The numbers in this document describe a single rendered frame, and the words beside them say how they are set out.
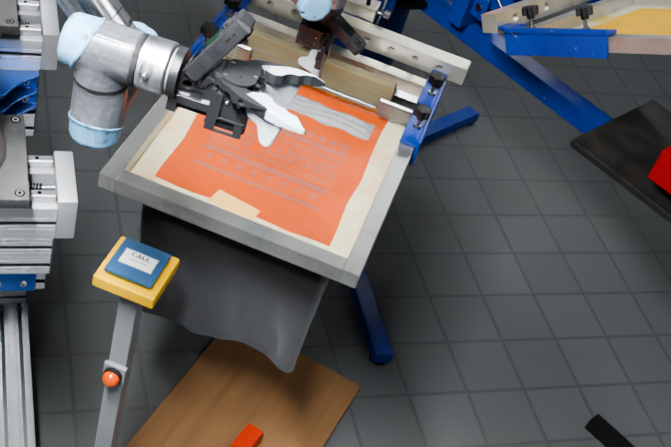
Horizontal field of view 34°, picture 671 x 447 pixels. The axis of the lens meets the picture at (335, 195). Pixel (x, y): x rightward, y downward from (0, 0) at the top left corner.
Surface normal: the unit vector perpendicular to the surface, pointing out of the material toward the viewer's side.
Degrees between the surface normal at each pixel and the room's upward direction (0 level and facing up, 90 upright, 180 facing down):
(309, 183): 0
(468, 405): 0
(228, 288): 94
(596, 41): 90
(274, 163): 0
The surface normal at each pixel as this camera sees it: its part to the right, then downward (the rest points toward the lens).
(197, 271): -0.16, 0.65
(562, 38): -0.71, 0.32
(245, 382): 0.24, -0.73
